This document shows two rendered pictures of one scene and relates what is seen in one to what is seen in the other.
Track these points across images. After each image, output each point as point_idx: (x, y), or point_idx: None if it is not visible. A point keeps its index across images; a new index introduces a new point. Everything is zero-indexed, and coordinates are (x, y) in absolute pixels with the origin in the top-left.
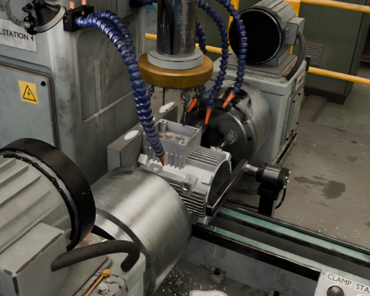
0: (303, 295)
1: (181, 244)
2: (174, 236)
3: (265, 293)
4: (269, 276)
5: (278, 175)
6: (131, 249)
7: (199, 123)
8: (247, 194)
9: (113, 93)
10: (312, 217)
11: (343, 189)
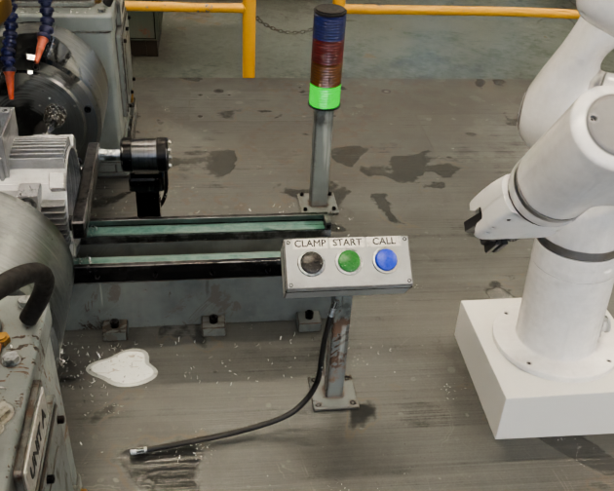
0: (250, 305)
1: (68, 283)
2: (57, 272)
3: (196, 326)
4: (195, 298)
5: (156, 150)
6: (47, 273)
7: None
8: (101, 207)
9: None
10: (210, 207)
11: (234, 159)
